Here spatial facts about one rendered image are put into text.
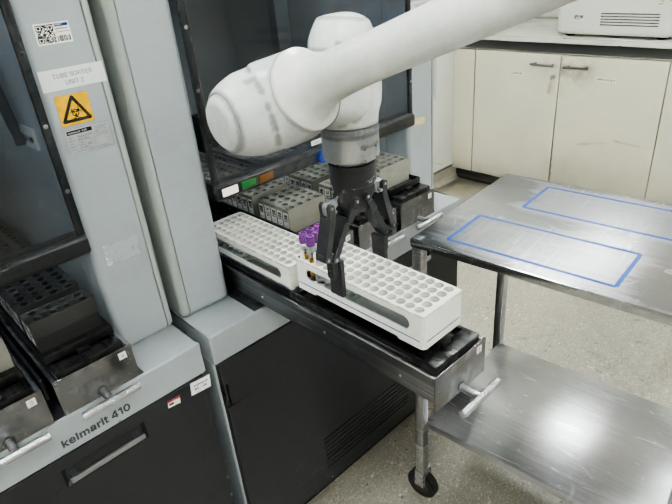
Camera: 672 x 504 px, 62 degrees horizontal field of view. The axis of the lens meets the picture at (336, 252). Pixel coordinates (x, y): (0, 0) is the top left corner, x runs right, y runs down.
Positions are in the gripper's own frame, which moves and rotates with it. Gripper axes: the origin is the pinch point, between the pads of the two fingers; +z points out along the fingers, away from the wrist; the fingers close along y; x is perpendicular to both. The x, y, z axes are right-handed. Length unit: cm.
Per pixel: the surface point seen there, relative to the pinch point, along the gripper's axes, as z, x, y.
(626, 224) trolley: 7, -24, 57
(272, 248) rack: 2.9, 23.6, -1.1
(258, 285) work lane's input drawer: 8.6, 22.4, -6.7
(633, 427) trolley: 61, -33, 58
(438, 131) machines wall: 55, 142, 215
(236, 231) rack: 2.2, 35.1, -1.7
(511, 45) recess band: 6, 108, 234
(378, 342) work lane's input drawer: 7.8, -9.0, -5.8
